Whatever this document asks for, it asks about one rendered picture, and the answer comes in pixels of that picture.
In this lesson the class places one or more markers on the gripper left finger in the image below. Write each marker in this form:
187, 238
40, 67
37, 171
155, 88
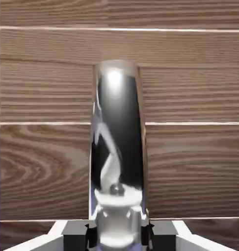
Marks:
74, 239

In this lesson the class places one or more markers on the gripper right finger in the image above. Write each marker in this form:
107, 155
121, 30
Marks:
164, 239

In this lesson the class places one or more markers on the wooden cabinet door front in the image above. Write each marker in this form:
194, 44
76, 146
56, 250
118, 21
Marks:
119, 13
42, 172
23, 233
42, 78

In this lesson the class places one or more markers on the wooden cabinet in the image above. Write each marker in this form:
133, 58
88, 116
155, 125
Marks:
190, 78

